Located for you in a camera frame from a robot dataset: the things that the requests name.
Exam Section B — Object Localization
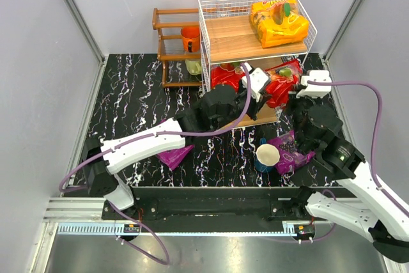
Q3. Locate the light green mug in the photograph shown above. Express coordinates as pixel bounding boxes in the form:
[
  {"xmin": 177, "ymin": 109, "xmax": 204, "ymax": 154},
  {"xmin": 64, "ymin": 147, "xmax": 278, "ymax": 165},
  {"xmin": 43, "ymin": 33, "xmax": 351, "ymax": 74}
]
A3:
[{"xmin": 185, "ymin": 59, "xmax": 202, "ymax": 75}]

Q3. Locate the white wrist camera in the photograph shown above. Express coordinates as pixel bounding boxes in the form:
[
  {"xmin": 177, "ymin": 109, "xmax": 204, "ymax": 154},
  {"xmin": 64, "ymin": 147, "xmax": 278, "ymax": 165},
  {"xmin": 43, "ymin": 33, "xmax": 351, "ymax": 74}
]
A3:
[
  {"xmin": 249, "ymin": 68, "xmax": 270, "ymax": 102},
  {"xmin": 295, "ymin": 70, "xmax": 332, "ymax": 98}
]

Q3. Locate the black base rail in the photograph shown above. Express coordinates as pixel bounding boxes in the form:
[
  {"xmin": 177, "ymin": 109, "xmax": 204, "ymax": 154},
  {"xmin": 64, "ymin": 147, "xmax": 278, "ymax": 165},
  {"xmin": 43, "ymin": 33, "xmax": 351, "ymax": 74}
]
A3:
[{"xmin": 102, "ymin": 187, "xmax": 313, "ymax": 234}]

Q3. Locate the yellow mango candy bag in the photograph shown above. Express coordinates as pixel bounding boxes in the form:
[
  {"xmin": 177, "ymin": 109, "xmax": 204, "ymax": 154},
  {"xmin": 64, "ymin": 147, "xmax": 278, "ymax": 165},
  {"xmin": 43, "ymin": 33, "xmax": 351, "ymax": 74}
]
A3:
[{"xmin": 250, "ymin": 0, "xmax": 309, "ymax": 48}]

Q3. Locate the orange mug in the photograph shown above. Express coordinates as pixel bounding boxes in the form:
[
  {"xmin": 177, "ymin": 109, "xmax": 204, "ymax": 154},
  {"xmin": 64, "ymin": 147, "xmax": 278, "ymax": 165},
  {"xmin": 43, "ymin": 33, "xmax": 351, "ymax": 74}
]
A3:
[{"xmin": 180, "ymin": 26, "xmax": 200, "ymax": 52}]

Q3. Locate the purple candy bag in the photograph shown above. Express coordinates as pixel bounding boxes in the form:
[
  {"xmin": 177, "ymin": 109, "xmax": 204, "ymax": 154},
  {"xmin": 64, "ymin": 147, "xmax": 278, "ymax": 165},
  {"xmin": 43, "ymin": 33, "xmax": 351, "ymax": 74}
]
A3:
[
  {"xmin": 157, "ymin": 118, "xmax": 195, "ymax": 170},
  {"xmin": 267, "ymin": 130, "xmax": 315, "ymax": 175}
]

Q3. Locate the large red candy bag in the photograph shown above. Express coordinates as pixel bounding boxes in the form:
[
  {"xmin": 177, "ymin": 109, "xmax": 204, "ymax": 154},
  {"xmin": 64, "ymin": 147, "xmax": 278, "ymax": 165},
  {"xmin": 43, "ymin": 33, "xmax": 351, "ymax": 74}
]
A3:
[{"xmin": 210, "ymin": 62, "xmax": 245, "ymax": 92}]

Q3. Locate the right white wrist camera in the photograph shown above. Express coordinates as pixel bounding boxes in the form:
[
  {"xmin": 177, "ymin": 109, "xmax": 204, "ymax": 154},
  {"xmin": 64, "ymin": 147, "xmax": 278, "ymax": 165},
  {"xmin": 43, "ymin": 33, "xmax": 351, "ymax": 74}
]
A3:
[{"xmin": 295, "ymin": 70, "xmax": 332, "ymax": 98}]

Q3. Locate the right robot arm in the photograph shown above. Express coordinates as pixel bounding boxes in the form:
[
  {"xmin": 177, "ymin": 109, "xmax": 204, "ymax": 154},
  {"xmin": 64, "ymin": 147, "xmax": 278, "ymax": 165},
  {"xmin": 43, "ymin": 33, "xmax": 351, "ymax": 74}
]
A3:
[{"xmin": 287, "ymin": 81, "xmax": 408, "ymax": 263}]

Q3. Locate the small red candy bag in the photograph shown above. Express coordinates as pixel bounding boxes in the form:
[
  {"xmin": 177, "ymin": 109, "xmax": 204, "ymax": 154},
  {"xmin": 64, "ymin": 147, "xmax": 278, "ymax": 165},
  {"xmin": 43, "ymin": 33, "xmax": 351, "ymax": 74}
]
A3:
[{"xmin": 265, "ymin": 59, "xmax": 302, "ymax": 109}]

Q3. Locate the brown wooden rack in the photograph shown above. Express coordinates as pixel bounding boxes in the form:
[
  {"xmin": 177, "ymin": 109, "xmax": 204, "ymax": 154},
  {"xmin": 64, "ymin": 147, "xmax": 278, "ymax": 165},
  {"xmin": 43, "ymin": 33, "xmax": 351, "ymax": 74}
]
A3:
[{"xmin": 151, "ymin": 8, "xmax": 203, "ymax": 88}]

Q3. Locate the blue white cup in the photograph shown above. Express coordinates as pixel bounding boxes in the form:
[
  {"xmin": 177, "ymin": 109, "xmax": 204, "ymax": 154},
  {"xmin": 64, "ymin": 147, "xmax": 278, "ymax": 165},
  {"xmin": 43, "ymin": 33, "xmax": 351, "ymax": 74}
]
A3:
[{"xmin": 254, "ymin": 138, "xmax": 280, "ymax": 173}]

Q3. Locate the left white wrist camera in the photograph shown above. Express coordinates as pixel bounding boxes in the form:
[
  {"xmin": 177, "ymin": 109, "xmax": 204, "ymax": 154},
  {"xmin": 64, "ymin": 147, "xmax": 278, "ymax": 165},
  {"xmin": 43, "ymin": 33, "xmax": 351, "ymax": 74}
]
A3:
[{"xmin": 249, "ymin": 68, "xmax": 270, "ymax": 102}]

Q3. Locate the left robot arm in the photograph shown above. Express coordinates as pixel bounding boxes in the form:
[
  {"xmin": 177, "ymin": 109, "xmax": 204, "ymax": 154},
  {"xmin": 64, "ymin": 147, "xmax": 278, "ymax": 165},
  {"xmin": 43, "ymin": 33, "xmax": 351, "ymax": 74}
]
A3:
[{"xmin": 80, "ymin": 82, "xmax": 271, "ymax": 210}]

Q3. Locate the white wire wooden shelf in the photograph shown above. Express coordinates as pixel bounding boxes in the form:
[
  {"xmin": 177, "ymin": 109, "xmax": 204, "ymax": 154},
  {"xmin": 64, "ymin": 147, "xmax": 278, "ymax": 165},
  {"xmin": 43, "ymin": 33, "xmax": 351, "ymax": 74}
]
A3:
[{"xmin": 197, "ymin": 0, "xmax": 318, "ymax": 132}]

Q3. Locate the right purple candy bag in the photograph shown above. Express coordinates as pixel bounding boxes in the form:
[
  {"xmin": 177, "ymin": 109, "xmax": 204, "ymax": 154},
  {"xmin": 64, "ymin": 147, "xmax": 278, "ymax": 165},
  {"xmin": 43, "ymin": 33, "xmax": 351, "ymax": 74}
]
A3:
[{"xmin": 267, "ymin": 130, "xmax": 315, "ymax": 175}]

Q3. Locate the left purple candy bag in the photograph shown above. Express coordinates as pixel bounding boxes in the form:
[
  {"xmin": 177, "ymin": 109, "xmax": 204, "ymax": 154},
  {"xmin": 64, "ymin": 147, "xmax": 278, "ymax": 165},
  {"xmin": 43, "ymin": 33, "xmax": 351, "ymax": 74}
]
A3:
[{"xmin": 157, "ymin": 118, "xmax": 195, "ymax": 170}]

